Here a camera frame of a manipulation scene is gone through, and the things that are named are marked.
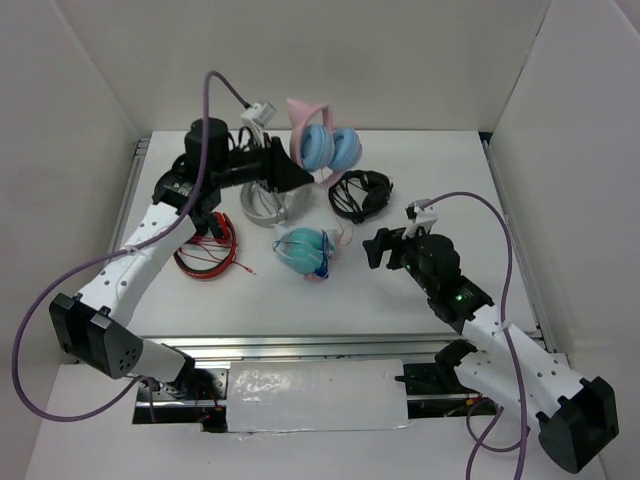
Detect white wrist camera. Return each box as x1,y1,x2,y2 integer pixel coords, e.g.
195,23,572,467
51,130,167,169
402,199,438,239
240,102,277,142

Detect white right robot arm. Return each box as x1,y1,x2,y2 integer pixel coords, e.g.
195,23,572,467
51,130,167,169
363,228,619,474

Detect aluminium right side rail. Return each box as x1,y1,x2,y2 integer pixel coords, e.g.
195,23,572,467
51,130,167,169
479,132,558,353

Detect pink and blue cat-ear headphones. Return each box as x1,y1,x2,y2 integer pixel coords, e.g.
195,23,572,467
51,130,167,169
287,99,362,186

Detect aluminium rail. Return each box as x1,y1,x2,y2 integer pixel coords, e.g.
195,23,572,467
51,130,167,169
108,137,151,253
479,132,558,353
151,334,459,362

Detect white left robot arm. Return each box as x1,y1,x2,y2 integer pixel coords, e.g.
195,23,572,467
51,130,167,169
49,118,313,399

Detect red and black headphones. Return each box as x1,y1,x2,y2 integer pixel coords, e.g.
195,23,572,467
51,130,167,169
173,211,256,281

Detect teal cat-ear headphones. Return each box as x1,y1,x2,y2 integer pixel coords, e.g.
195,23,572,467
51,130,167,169
272,227,338,280

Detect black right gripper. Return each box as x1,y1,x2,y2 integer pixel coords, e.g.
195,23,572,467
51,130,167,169
362,221,437,294

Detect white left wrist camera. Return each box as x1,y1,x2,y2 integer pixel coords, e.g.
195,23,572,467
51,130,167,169
240,102,277,142

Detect aluminium front rail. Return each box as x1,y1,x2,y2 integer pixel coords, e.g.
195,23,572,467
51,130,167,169
151,334,459,362

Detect silver foil cover plate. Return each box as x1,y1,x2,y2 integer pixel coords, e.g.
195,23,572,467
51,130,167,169
226,359,409,433

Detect aluminium left side rail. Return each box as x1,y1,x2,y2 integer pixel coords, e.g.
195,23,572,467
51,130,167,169
108,137,151,253

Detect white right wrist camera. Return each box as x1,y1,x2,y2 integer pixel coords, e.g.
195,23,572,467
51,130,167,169
402,199,438,239

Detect small black headphones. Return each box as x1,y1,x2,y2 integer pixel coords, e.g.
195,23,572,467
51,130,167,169
328,170,393,224

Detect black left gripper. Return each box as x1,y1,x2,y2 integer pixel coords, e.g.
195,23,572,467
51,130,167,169
211,132,314,194

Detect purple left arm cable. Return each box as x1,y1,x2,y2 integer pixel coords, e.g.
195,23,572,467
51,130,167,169
10,71,254,420

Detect grey gaming headset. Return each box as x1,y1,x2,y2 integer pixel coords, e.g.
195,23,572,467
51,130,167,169
240,182,312,228

